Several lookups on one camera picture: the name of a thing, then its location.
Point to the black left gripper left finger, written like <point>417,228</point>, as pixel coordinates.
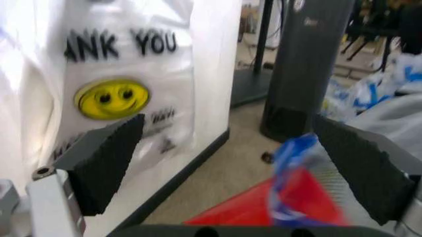
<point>99,158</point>

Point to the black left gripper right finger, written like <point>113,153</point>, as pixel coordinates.
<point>359,168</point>

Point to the white smiley thank you bag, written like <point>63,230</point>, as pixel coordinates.
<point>108,81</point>

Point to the red trash bin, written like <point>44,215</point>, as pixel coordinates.
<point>260,209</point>

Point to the blue and white plastic strip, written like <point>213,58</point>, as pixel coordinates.
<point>290,177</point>

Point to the pile of white blue bags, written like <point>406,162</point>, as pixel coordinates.
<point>376,91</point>

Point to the small dark floor debris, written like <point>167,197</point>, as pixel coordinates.
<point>266,157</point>

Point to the dark grey tower appliance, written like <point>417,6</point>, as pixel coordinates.
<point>298,66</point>

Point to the black tripod legs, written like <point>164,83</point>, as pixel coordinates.
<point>369,37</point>

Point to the black stand with flat base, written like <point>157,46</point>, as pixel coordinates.
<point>255,66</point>

